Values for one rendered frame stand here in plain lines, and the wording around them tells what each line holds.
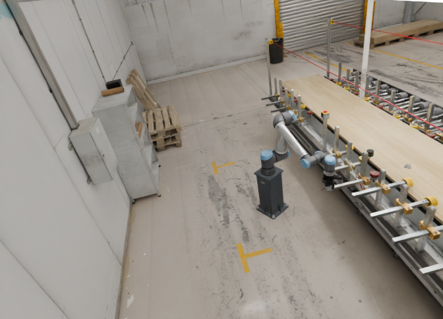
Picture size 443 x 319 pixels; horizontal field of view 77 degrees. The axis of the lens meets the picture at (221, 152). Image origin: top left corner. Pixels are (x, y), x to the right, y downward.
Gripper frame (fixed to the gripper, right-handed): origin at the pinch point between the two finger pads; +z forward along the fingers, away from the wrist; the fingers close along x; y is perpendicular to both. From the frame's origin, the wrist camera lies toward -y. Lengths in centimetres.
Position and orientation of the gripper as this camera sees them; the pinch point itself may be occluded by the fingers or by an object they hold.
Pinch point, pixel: (331, 190)
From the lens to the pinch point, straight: 285.2
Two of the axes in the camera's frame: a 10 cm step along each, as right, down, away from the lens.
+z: 1.7, 8.3, 5.2
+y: -9.7, 2.3, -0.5
